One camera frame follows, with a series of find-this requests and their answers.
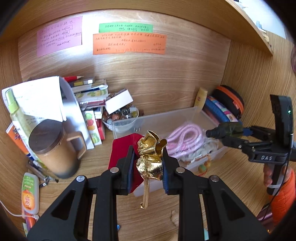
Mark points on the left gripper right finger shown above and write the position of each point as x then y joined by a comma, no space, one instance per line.
228,218

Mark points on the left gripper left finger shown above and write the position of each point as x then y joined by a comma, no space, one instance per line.
85,210

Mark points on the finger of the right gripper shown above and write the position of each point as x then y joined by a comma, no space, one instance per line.
259,132
237,142

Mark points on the white drawstring pouch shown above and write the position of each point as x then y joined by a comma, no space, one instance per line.
207,148

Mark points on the clear plastic storage bin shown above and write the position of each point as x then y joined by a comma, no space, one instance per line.
163,124

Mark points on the red velvet pouch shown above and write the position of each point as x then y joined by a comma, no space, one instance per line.
139,160

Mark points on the orange sleeve right forearm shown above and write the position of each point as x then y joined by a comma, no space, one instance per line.
284,200

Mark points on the right hand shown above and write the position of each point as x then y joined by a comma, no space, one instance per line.
267,180

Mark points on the blue patchwork pouch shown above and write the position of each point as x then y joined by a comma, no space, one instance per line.
216,110

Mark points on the metal nail clippers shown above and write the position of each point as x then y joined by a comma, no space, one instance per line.
41,174

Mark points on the beaded charm with tassel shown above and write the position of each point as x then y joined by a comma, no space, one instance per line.
203,168

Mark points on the black orange zip case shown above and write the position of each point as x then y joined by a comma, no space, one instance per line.
230,99

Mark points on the green orange tube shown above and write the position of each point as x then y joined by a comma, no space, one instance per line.
30,193

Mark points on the cream spiral seashell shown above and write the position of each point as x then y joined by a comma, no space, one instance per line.
175,217

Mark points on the yellow lotion bottle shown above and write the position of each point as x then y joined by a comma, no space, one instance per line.
200,99

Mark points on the brown mug with lid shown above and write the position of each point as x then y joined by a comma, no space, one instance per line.
58,150

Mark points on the fruit pattern box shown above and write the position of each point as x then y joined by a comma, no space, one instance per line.
91,125

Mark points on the orange book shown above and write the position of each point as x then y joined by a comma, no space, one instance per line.
15,137

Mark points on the green spray bottle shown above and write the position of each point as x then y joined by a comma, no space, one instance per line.
20,120

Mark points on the white cardboard box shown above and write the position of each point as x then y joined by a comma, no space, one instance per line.
119,100

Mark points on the stack of books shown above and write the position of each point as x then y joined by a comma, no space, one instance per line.
90,92

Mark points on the orange sticky note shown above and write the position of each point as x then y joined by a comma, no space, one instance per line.
122,42

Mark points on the green sticky note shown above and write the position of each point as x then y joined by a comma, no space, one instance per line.
125,27

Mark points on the pink sticky note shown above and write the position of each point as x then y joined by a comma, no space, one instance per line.
60,35

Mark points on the wooden shelf board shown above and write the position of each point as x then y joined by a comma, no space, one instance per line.
224,17

